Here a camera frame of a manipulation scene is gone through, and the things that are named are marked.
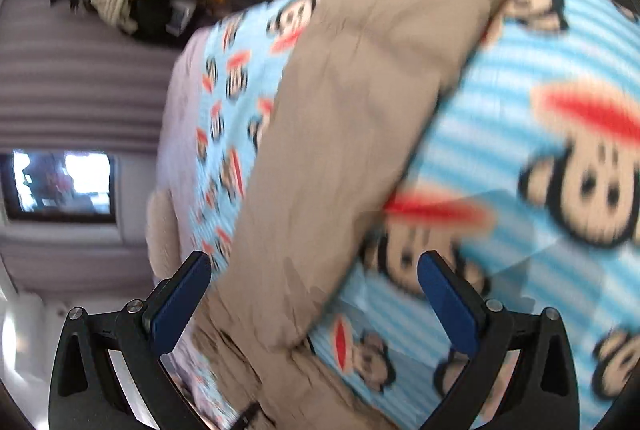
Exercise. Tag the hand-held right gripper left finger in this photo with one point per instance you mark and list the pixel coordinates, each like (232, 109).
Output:
(180, 305)

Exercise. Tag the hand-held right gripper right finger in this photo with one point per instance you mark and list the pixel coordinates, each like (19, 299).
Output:
(447, 305)

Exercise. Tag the tan puffer jacket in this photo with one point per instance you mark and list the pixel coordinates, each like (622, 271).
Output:
(350, 110)

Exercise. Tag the dark framed window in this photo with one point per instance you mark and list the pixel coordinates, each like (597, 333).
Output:
(60, 182)

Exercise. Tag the blue striped monkey print blanket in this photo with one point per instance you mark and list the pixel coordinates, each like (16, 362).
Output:
(500, 135)

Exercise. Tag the lavender bed sheet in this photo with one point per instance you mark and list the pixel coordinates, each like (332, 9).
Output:
(180, 120)

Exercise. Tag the grey pleated curtain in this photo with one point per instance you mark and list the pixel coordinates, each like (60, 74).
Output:
(75, 85)

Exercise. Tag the beige knit cloth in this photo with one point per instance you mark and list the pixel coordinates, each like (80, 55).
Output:
(117, 3)

